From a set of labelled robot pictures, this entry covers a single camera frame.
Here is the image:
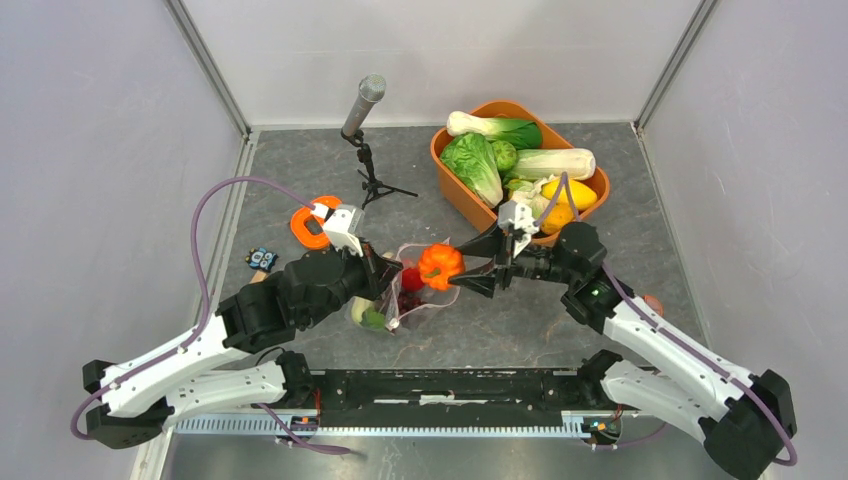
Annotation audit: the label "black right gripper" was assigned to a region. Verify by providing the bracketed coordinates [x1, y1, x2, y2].
[448, 217, 576, 300]

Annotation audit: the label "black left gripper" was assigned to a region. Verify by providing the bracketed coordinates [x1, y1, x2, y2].
[302, 234, 404, 329]

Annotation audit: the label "clear zip top bag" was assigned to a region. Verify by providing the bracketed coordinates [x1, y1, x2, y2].
[346, 244, 459, 335]

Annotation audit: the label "red toy apple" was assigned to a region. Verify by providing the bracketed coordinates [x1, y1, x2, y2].
[401, 267, 426, 292]

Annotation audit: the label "small orange toy pumpkin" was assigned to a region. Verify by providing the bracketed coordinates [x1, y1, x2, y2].
[417, 243, 466, 291]

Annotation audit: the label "yellow orange toy fruit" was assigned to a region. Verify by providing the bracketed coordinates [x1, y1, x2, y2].
[540, 203, 575, 235]

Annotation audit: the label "green bumpy custard apple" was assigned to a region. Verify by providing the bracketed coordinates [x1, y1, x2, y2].
[490, 140, 518, 175]

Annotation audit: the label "yellow toy lemon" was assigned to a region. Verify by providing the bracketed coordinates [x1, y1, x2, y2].
[541, 179, 598, 212]

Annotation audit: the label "white daikon radish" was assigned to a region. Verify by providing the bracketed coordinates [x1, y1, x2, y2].
[350, 297, 389, 332]

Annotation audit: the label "purple toy grapes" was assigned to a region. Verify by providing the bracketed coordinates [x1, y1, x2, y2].
[397, 291, 425, 315]

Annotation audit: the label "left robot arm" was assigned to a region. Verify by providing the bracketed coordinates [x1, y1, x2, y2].
[71, 246, 403, 449]

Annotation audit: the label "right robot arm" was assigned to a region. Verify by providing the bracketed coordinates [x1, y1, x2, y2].
[450, 222, 799, 479]

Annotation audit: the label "white toy cauliflower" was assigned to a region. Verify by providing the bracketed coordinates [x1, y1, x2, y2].
[504, 176, 554, 220]

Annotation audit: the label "black microphone tripod stand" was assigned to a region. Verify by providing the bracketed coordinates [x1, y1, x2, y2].
[341, 130, 418, 209]

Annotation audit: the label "blue owl wooden block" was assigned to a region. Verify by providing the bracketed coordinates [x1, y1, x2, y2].
[245, 247, 279, 284]

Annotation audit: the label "green lettuce leaf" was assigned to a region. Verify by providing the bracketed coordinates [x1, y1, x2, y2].
[440, 133, 503, 208]

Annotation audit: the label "white napa cabbage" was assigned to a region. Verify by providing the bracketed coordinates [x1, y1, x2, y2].
[504, 148, 596, 181]

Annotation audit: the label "orange toy slice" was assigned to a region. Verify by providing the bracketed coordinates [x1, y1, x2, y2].
[643, 295, 664, 316]

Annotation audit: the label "silver microphone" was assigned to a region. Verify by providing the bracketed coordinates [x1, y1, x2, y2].
[340, 73, 387, 138]

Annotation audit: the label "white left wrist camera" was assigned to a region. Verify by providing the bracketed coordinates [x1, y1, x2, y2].
[311, 202, 364, 257]

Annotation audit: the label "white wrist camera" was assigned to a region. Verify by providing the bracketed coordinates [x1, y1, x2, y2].
[311, 202, 364, 257]
[497, 200, 539, 258]

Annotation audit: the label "orange toy block ring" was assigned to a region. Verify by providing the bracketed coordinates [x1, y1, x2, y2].
[290, 194, 344, 252]

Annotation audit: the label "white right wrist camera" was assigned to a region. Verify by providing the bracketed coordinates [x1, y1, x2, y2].
[497, 200, 539, 258]

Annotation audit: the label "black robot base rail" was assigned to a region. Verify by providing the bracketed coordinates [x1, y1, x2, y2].
[299, 368, 622, 428]

